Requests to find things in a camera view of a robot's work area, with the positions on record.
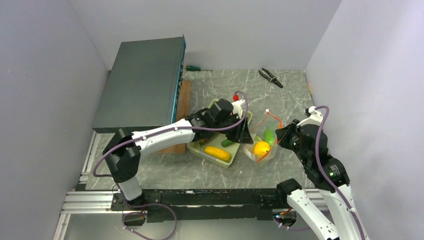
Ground wooden board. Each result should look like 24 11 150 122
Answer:
156 80 192 154

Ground light green perforated basket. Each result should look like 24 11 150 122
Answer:
187 107 253 169

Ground black handled pliers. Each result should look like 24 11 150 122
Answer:
258 68 284 89

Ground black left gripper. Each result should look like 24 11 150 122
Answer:
213 114 254 145

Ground green lettuce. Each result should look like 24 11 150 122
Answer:
263 127 277 147

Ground dark grey metal box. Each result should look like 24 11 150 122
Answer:
91 36 187 134

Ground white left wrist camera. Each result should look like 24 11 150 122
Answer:
231 94 246 119

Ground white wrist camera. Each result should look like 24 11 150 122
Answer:
296 106 324 127
231 94 246 119

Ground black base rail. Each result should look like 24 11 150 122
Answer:
110 188 289 223

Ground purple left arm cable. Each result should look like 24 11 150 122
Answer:
92 90 250 240

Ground green handled screwdriver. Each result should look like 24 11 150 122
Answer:
185 65 211 72

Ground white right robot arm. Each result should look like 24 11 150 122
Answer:
275 119 370 240

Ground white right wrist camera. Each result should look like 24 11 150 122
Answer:
296 106 324 127

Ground green cucumber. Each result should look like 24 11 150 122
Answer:
221 139 235 148

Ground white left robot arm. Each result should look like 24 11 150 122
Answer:
102 98 253 210

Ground yellow corn cob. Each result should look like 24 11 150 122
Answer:
204 146 232 162

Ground clear zip bag orange zipper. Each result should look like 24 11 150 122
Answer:
242 109 283 165

